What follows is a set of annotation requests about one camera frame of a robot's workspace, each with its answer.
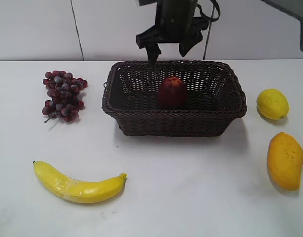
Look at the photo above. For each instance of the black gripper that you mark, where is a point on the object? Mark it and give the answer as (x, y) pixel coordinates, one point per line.
(174, 23)

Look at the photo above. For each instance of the red apple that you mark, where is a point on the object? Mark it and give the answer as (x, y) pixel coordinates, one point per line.
(172, 93)

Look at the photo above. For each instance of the dark wicker basket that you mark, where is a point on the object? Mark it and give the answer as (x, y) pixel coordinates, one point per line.
(214, 100)

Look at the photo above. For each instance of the red grape bunch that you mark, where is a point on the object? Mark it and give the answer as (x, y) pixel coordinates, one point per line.
(65, 96)

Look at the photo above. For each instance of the yellow lemon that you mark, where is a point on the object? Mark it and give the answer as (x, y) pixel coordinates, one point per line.
(272, 104)

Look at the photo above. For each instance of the grey monitor edge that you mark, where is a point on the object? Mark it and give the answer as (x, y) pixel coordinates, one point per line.
(293, 8)

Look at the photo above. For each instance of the orange mango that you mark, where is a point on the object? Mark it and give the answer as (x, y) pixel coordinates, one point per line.
(285, 161)

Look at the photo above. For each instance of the yellow banana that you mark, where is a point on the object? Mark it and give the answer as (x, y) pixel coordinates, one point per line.
(77, 191)

